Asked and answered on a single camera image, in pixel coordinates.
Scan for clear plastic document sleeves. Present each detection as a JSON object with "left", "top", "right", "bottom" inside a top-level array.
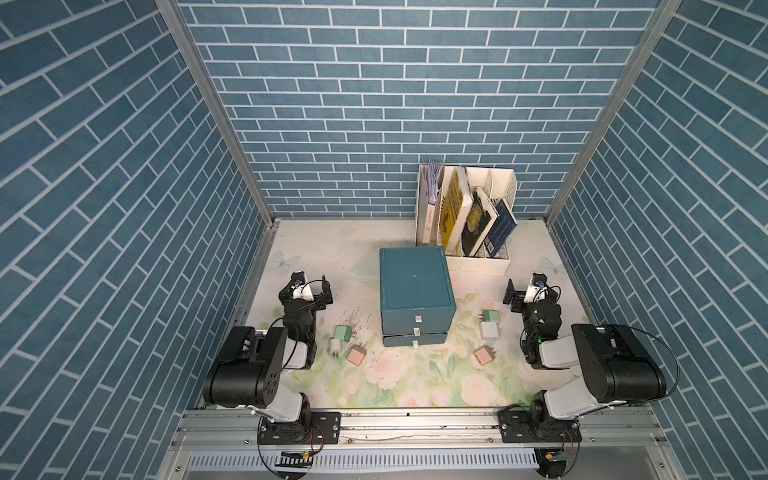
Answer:
[{"left": 421, "top": 161, "right": 444, "bottom": 206}]

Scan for teal drawer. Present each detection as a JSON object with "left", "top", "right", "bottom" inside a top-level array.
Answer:
[
  {"left": 383, "top": 332, "right": 447, "bottom": 348},
  {"left": 382, "top": 315, "right": 452, "bottom": 336}
]

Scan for black moon book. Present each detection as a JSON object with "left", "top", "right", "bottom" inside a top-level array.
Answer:
[{"left": 461, "top": 188, "right": 498, "bottom": 257}]

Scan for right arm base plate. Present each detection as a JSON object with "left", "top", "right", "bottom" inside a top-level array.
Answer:
[{"left": 497, "top": 407, "right": 582, "bottom": 444}]

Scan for teal drawer cabinet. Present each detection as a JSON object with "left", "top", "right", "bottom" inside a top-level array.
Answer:
[{"left": 379, "top": 246, "right": 457, "bottom": 321}]

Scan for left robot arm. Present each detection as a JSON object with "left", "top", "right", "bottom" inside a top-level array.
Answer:
[{"left": 203, "top": 271, "right": 333, "bottom": 429}]

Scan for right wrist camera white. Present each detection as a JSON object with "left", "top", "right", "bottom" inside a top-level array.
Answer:
[{"left": 524, "top": 272, "right": 547, "bottom": 303}]

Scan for pink plug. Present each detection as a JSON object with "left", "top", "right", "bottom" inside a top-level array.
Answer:
[
  {"left": 473, "top": 345, "right": 495, "bottom": 366},
  {"left": 347, "top": 345, "right": 367, "bottom": 367}
]

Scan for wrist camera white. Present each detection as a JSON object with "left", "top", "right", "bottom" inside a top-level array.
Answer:
[
  {"left": 291, "top": 281, "right": 314, "bottom": 301},
  {"left": 524, "top": 272, "right": 547, "bottom": 303}
]

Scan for white file organizer rack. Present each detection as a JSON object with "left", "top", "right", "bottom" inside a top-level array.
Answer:
[{"left": 415, "top": 162, "right": 518, "bottom": 275}]

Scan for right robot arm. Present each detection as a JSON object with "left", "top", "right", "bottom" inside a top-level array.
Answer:
[{"left": 503, "top": 272, "right": 679, "bottom": 424}]

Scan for white square plug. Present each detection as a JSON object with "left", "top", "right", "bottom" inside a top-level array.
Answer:
[{"left": 480, "top": 321, "right": 500, "bottom": 341}]

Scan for beige closure file folder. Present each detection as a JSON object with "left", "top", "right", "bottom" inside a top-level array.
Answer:
[{"left": 416, "top": 165, "right": 448, "bottom": 245}]

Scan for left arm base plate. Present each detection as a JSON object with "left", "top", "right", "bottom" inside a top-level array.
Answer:
[{"left": 258, "top": 410, "right": 342, "bottom": 447}]

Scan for dark blue book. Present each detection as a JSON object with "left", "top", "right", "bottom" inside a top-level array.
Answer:
[{"left": 483, "top": 199, "right": 518, "bottom": 258}]

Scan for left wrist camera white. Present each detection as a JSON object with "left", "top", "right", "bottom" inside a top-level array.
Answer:
[{"left": 291, "top": 281, "right": 314, "bottom": 301}]

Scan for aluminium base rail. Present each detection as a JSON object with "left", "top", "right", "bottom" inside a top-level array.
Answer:
[{"left": 159, "top": 407, "right": 684, "bottom": 479}]

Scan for yellow book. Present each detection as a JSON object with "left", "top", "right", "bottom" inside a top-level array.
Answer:
[{"left": 438, "top": 166, "right": 472, "bottom": 254}]

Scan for green plug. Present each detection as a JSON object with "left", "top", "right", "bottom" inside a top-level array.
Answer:
[
  {"left": 482, "top": 309, "right": 501, "bottom": 323},
  {"left": 334, "top": 325, "right": 353, "bottom": 342}
]

